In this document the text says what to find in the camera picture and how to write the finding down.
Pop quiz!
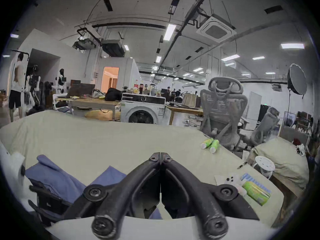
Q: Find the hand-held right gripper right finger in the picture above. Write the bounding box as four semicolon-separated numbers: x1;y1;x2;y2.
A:
161;152;259;238

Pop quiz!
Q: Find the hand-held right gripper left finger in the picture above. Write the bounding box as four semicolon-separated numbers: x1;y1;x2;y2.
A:
62;152;161;238

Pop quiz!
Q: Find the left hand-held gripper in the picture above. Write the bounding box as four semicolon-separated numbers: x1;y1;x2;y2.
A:
0;141;73;226

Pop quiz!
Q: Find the blue shirt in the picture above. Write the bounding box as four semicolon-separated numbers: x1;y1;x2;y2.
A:
25;155;163;220

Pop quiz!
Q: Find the white paper with black dots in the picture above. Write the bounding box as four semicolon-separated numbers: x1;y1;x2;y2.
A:
214;173;242;186

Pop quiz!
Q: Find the green and white tube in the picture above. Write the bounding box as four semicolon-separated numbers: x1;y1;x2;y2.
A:
200;138;214;149
209;139;220;154

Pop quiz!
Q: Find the green packet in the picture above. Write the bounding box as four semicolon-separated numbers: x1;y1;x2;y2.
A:
242;181;271;206

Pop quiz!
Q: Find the bed with beige sheet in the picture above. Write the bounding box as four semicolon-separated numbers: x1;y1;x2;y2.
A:
0;110;284;227

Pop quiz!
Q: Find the large grey mesh office chair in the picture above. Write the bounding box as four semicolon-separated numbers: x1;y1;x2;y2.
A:
199;77;248;151

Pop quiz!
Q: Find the white washing machine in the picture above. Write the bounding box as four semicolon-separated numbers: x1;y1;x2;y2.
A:
120;92;166;124

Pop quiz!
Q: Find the wooden table with bag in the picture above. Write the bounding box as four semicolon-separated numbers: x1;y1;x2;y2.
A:
165;91;204;126

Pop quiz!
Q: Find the low table with beige sheet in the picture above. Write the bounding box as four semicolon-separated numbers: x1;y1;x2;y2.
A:
250;137;310;199

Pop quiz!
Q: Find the small grey office chair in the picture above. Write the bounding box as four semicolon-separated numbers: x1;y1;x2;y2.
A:
240;107;280;147

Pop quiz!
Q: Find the long wooden table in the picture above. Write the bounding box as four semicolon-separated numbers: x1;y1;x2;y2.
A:
53;80;122;121

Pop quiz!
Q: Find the group of people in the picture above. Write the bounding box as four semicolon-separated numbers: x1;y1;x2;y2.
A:
161;86;183;102

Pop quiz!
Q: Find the dark shelf with clutter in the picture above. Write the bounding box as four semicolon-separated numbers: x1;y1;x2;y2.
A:
282;111;314;144

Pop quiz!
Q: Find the round studio lamp on stand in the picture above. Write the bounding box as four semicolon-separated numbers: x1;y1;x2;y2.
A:
285;63;308;124

